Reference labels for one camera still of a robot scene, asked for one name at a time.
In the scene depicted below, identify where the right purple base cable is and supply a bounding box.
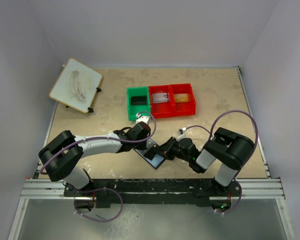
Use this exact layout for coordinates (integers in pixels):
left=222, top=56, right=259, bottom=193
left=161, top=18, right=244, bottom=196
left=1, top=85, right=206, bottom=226
left=213, top=181, right=243, bottom=216

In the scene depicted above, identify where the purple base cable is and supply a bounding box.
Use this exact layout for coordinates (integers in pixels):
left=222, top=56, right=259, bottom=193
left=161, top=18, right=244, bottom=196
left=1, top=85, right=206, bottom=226
left=213, top=181, right=243, bottom=216
left=73, top=187, right=125, bottom=223

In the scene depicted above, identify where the black card in green bin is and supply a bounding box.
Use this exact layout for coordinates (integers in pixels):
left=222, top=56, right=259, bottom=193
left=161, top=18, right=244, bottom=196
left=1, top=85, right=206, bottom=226
left=130, top=95, right=148, bottom=106

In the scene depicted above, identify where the middle red plastic bin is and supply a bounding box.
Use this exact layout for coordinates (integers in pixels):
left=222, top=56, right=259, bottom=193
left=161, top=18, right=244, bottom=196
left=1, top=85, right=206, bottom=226
left=148, top=85, right=176, bottom=119

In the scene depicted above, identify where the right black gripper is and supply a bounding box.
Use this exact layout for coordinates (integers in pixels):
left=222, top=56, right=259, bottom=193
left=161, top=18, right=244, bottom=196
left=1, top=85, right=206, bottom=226
left=153, top=136, right=191, bottom=163

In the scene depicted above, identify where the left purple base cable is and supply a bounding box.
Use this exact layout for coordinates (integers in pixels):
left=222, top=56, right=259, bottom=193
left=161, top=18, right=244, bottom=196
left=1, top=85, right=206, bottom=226
left=73, top=187, right=125, bottom=223

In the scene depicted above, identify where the right red plastic bin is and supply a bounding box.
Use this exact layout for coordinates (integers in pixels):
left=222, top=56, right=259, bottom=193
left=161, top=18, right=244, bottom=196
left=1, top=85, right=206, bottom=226
left=170, top=83, right=196, bottom=117

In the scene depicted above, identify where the black card holder wallet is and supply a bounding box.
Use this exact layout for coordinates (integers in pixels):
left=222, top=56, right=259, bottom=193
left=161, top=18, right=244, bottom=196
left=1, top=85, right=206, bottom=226
left=134, top=138, right=166, bottom=170

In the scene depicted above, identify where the small whiteboard with wooden frame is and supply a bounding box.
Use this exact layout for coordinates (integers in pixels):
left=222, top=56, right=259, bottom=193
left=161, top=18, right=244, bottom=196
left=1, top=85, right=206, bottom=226
left=49, top=58, right=103, bottom=114

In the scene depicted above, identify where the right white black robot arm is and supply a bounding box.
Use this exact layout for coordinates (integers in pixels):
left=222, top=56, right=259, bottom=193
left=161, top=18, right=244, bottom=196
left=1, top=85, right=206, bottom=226
left=140, top=127, right=256, bottom=196

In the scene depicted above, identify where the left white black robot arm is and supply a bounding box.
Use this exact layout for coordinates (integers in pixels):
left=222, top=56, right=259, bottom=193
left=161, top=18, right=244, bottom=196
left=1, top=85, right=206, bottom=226
left=38, top=122, right=151, bottom=196

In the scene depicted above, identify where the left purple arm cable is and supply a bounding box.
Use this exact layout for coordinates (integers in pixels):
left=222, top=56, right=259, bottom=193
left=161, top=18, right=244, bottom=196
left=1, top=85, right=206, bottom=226
left=39, top=111, right=158, bottom=175

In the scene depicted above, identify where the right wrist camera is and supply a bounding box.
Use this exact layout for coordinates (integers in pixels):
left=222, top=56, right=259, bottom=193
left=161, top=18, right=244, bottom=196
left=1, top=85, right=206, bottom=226
left=176, top=127, right=187, bottom=142

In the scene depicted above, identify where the silver card in red bin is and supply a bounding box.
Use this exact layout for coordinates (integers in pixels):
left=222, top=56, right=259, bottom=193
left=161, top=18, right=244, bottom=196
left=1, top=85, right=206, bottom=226
left=151, top=92, right=169, bottom=104

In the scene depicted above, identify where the green plastic bin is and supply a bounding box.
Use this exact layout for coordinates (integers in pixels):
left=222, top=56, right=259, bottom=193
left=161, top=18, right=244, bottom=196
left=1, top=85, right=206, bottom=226
left=126, top=86, right=151, bottom=121

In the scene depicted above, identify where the red plastic bin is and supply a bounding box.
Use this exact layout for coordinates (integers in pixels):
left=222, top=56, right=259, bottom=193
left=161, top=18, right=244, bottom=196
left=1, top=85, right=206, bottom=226
left=170, top=83, right=196, bottom=117
left=148, top=85, right=176, bottom=119

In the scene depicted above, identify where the orange card in red bin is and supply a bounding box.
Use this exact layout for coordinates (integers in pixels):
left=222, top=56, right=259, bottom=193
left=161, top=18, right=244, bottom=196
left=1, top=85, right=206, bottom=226
left=173, top=93, right=189, bottom=104

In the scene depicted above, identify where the aluminium frame rail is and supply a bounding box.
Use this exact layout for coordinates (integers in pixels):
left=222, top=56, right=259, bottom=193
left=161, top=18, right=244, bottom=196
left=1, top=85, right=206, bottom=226
left=20, top=178, right=285, bottom=200

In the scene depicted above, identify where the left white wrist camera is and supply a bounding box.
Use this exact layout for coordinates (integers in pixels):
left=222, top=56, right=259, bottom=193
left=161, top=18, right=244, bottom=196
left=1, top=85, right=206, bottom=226
left=135, top=113, right=151, bottom=125

